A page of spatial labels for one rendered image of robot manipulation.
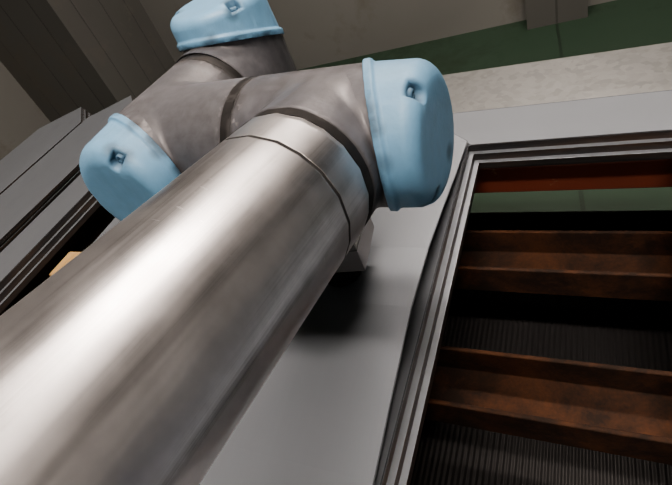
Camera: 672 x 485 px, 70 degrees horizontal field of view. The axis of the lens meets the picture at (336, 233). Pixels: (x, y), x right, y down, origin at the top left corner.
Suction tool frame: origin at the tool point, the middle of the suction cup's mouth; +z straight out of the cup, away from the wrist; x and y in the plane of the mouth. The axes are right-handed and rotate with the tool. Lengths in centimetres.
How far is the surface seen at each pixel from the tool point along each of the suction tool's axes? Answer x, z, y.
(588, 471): 6.8, 32.6, -24.0
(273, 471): 20.8, 1.3, 3.3
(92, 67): -206, 29, 214
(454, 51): -243, 87, 10
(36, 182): -38, 2, 87
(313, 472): 20.6, 1.2, -0.6
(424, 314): 3.1, 2.9, -8.6
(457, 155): -22.8, 1.5, -11.6
